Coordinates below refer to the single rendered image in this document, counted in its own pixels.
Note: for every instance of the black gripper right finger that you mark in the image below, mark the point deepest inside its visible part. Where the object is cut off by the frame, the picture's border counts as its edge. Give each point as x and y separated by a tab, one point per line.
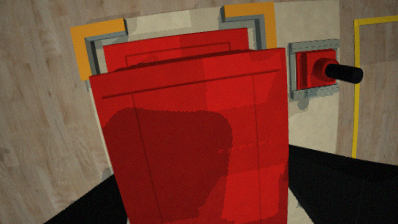
335	189

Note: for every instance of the cream flat base plate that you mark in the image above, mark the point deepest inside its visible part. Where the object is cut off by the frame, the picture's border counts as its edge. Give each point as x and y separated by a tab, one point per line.
296	26

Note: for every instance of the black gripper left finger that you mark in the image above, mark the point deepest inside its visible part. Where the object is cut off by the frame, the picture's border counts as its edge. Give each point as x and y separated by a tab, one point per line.
102	205

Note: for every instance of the yellow flat bar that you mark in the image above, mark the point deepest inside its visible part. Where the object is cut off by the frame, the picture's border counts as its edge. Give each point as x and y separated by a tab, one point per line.
356	24

